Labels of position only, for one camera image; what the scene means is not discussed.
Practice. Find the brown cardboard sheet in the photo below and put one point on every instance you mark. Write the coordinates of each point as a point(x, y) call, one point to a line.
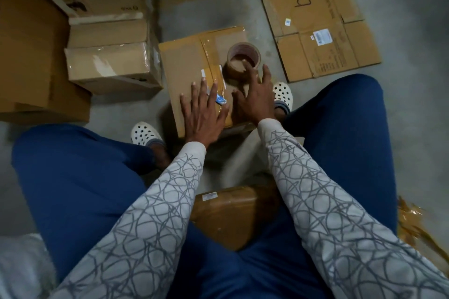
point(309, 8)

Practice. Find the person's right hand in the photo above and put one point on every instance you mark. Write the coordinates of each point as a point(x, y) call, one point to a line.
point(258, 102)

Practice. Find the brown packing tape roll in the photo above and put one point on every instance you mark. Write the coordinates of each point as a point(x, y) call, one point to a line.
point(242, 60)

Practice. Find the person's white clog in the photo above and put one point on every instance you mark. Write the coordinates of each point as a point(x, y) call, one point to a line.
point(144, 133)
point(283, 94)

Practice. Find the large black-label cardboard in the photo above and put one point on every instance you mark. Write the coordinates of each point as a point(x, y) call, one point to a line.
point(35, 50)

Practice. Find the small cardboard box being taped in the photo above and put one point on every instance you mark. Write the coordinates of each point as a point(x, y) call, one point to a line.
point(182, 64)
point(112, 57)

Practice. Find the person's left forearm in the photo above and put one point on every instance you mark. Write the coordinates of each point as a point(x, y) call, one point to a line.
point(140, 232)

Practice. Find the white woven sack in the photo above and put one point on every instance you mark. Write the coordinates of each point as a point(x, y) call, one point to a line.
point(24, 267)

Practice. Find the person's right white clog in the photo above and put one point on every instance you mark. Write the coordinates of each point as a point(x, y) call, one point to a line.
point(283, 94)

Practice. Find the person's blue trousers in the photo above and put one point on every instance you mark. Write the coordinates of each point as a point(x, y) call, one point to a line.
point(77, 183)

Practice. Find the person's left hand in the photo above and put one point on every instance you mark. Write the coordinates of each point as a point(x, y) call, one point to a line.
point(203, 116)

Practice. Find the person's right forearm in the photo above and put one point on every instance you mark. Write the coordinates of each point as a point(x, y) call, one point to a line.
point(337, 218)

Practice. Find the brown plastic-wrapped stool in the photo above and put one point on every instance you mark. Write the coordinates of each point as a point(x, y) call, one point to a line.
point(235, 215)

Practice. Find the person's left white clog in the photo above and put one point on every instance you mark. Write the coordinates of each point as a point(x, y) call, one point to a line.
point(144, 133)

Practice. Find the crumpled brown tape scraps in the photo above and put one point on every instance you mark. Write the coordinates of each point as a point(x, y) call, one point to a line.
point(421, 229)

